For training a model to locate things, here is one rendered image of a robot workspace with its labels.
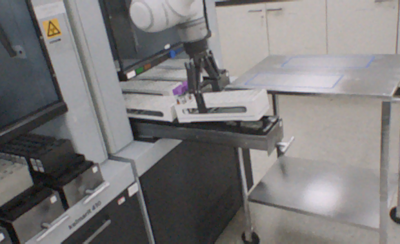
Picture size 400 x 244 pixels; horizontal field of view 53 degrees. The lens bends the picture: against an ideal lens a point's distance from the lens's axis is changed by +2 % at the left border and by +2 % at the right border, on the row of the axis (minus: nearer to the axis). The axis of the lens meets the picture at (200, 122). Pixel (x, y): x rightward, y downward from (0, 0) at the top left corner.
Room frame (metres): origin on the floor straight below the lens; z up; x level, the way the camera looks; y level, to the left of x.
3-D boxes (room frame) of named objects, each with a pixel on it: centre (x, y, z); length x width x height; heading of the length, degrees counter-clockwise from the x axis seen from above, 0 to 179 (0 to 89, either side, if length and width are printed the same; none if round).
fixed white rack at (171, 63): (1.81, 0.02, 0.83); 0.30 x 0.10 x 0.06; 55
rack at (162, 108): (1.37, 0.19, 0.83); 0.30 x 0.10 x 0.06; 55
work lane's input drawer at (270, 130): (1.27, 0.04, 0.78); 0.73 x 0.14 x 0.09; 55
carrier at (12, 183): (0.92, 0.51, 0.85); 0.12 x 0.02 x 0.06; 146
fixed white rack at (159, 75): (1.68, 0.11, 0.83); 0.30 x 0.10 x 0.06; 55
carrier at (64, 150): (1.04, 0.43, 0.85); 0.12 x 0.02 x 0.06; 146
